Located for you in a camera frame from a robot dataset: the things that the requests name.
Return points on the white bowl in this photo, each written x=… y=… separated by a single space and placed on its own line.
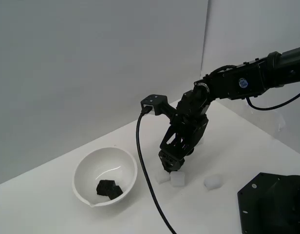
x=91 y=165

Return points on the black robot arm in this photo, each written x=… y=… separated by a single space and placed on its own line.
x=249 y=80

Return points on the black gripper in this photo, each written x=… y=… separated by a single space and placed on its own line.
x=189 y=126

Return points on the translucent tape strip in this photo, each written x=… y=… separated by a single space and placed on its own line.
x=281 y=123

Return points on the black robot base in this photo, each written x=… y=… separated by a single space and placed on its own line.
x=271 y=204

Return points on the white foam cube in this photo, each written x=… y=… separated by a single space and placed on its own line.
x=162 y=177
x=177 y=179
x=213 y=181

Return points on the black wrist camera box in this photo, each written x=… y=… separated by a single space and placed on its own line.
x=156 y=103

